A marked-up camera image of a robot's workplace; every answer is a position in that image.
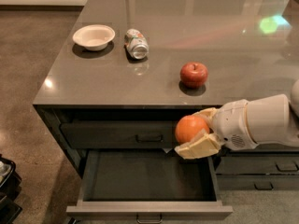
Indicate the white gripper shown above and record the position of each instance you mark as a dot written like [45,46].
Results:
[233,123]

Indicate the orange fruit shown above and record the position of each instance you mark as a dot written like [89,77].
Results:
[188,127]

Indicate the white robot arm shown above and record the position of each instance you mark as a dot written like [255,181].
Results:
[274,119]

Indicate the bottom right drawer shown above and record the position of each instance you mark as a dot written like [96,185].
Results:
[258,182]

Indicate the top left drawer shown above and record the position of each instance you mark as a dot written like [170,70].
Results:
[119,134]

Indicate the open middle drawer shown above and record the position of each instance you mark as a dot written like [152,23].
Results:
[147,187]

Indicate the red apple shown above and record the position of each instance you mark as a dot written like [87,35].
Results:
[193,75]

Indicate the grey counter cabinet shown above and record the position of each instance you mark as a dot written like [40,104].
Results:
[249,47]

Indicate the crushed soda can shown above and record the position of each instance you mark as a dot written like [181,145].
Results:
[136,44]

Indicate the white paper bowl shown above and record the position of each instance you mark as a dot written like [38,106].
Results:
[94,37]

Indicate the black bins on floor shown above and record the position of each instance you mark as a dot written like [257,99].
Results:
[9,191]

